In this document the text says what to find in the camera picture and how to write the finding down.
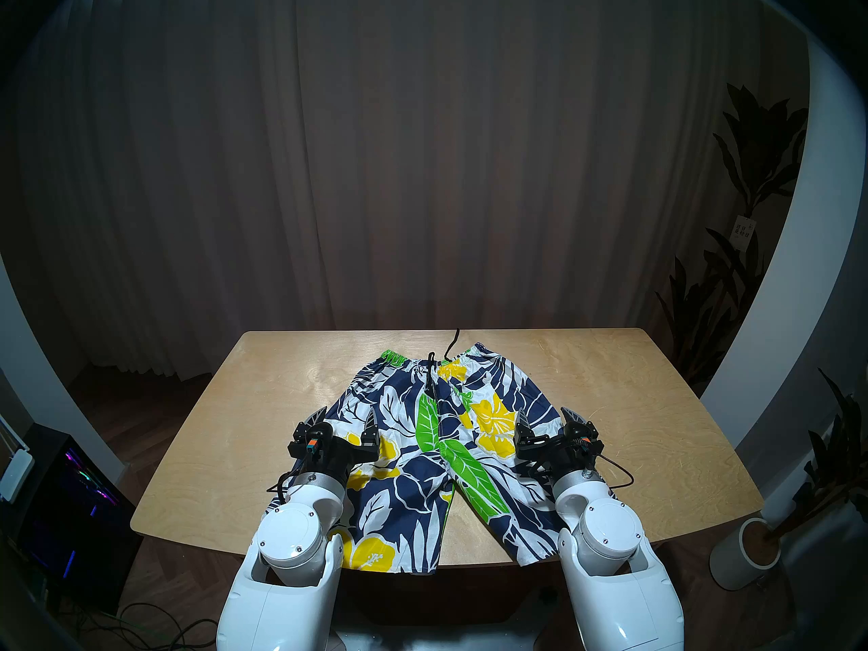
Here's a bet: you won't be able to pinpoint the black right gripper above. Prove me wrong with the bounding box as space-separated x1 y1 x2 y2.
515 407 605 481

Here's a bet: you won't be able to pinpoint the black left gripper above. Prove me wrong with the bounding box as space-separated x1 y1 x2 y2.
288 406 380 485

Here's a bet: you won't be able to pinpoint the floral print shorts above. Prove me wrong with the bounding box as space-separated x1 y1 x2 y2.
268 329 614 576

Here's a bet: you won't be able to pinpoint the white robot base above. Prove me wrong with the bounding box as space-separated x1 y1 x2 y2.
336 628 543 651

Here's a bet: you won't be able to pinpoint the white round plant pot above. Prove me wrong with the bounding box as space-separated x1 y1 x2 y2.
710 517 782 591

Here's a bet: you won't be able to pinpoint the brown pleated curtain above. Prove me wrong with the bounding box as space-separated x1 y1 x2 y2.
20 0 808 386

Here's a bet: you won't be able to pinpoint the black computer tower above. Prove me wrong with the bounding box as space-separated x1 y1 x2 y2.
14 424 143 613

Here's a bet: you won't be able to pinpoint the white curved arch pillar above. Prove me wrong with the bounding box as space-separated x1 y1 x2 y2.
0 253 126 484
702 36 868 467

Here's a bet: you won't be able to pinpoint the small white box device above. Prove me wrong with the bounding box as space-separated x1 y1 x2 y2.
0 448 35 502

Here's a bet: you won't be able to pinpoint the tall dark leafy plant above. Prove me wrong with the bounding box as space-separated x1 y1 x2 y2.
654 83 809 386

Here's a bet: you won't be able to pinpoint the thin black left camera cable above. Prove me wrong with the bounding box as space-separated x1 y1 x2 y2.
267 453 314 496

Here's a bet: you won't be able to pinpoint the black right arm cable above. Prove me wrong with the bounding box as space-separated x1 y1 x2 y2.
595 453 635 490

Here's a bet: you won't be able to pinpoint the black floor cables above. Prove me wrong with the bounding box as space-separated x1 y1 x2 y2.
61 601 218 651

